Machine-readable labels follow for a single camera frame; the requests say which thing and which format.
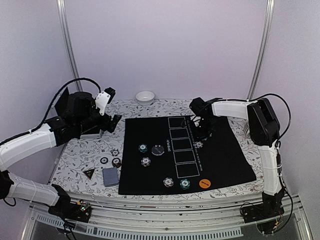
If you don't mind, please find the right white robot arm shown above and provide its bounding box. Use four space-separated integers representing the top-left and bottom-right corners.
189 97 285 218

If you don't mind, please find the right aluminium frame post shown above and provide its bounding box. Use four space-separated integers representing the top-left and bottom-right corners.
246 0 275 100

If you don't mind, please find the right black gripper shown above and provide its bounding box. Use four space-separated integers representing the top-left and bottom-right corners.
191 116 216 140

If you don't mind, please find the green poker chip stack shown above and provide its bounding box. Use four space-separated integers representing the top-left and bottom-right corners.
100 157 109 165

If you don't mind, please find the white poker chip stack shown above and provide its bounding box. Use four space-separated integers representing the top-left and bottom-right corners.
111 149 120 157

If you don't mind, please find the white ceramic bowl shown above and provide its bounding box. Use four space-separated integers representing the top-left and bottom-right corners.
135 90 155 106

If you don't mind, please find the left aluminium frame post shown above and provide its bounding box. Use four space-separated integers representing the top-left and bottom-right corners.
56 0 80 79

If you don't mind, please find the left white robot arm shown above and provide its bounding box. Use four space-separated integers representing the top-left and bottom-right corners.
0 87 121 217

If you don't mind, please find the black triangular marker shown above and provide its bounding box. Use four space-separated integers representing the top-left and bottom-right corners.
83 168 95 180

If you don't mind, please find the aluminium frame post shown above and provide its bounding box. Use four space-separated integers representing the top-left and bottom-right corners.
246 0 275 100
56 0 80 79

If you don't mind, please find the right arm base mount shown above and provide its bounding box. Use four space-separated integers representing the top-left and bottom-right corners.
239 198 295 223

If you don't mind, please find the clear dealer button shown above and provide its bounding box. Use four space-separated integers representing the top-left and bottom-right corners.
151 145 165 156

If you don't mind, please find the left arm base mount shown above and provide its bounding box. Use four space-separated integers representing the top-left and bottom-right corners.
48 199 92 223

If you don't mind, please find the silver poker chip case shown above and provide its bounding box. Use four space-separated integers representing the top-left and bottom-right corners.
52 86 101 138

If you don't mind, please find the orange big blind button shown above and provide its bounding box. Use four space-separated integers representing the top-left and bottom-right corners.
198 179 211 189

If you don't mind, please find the black poker mat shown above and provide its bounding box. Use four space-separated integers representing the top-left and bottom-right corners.
118 116 256 195

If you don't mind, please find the blue card deck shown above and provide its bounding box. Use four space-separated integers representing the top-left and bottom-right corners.
102 167 119 187

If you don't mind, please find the red poker chip stack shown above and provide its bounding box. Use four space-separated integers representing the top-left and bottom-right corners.
111 157 122 168

